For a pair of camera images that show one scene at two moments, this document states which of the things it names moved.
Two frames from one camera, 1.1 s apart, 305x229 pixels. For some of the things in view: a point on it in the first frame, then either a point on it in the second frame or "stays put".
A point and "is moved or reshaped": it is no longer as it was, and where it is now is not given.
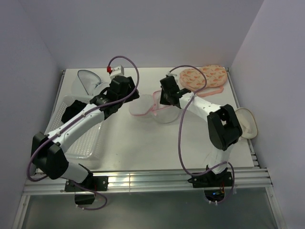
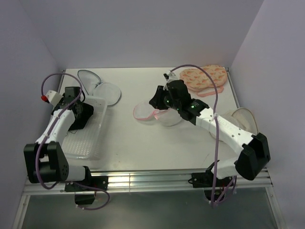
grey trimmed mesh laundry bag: (91, 82) stays put
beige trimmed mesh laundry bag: (248, 122) stays put
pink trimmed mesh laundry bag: (146, 105) is moved or reshaped
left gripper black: (131, 86) → (62, 101)
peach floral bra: (194, 78) stays put
